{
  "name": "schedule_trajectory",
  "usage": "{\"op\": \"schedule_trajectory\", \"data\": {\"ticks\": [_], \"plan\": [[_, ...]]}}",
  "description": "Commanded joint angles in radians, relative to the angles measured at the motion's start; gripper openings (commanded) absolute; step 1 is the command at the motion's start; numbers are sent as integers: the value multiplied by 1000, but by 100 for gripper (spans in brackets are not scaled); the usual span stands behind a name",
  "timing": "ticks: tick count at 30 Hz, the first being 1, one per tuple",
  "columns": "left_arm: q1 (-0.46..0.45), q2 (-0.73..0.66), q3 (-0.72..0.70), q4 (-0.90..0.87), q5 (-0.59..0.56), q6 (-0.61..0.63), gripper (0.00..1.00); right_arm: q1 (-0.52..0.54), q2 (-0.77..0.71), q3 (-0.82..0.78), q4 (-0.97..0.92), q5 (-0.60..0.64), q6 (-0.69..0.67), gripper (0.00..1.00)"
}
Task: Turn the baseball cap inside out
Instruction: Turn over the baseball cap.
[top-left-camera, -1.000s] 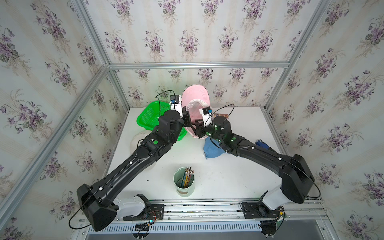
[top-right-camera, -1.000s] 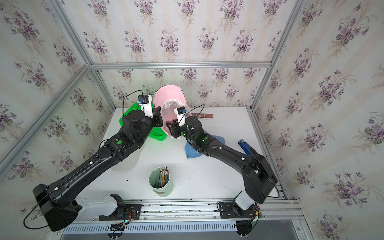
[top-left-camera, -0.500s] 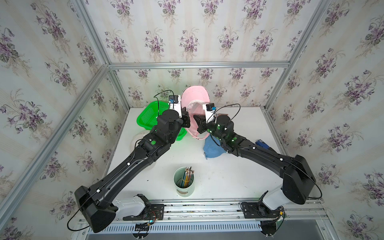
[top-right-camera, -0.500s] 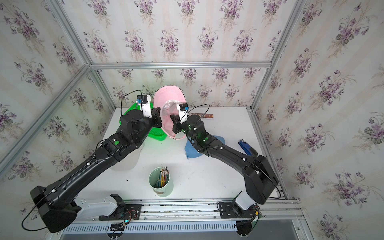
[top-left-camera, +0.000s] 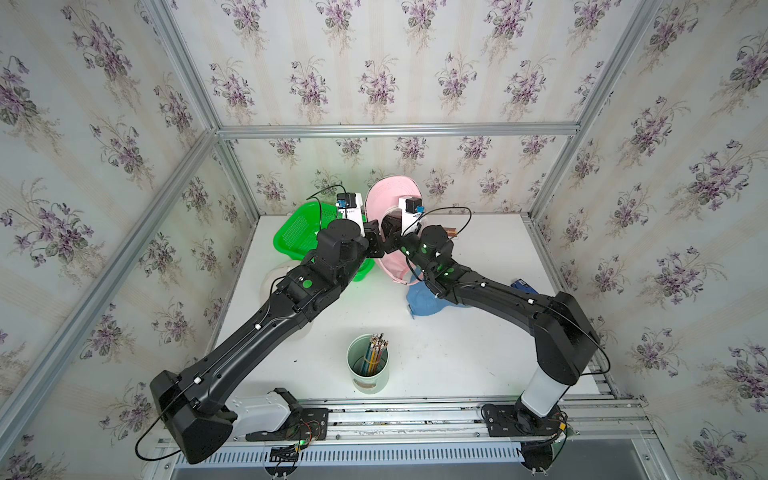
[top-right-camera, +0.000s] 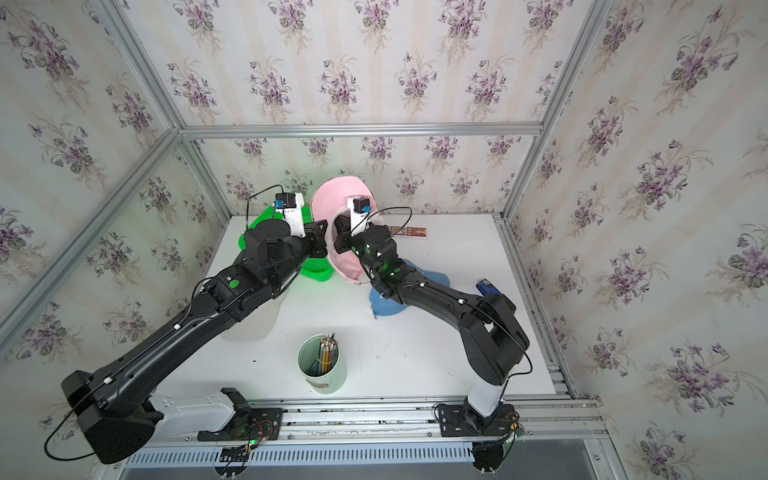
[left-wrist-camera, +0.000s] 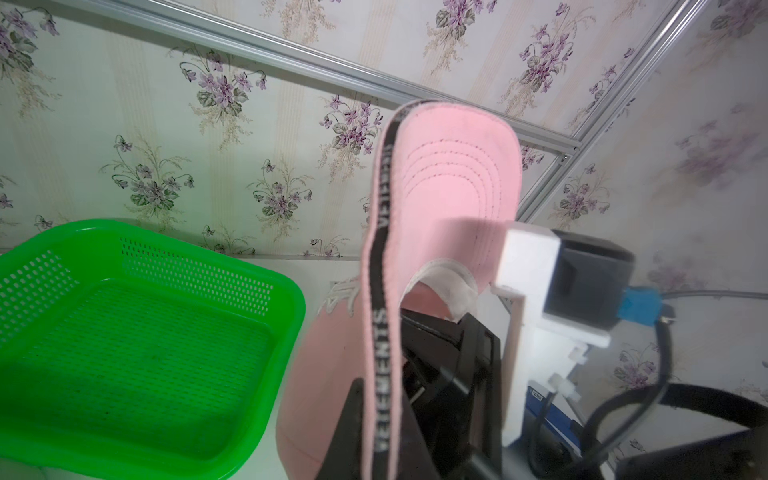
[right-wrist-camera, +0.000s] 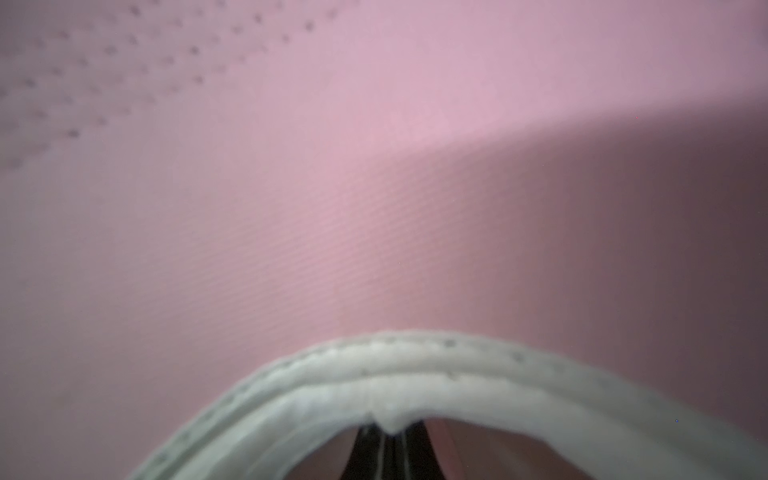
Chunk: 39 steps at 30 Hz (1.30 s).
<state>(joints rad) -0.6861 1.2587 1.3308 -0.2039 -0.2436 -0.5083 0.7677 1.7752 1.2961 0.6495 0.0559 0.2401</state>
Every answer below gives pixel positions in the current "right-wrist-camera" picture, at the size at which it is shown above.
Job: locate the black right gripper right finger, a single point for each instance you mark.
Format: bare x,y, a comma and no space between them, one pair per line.
414,457

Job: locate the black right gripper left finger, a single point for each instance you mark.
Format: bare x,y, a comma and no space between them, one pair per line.
367,457

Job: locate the pink baseball cap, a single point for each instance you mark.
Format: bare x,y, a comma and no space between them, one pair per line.
235,232

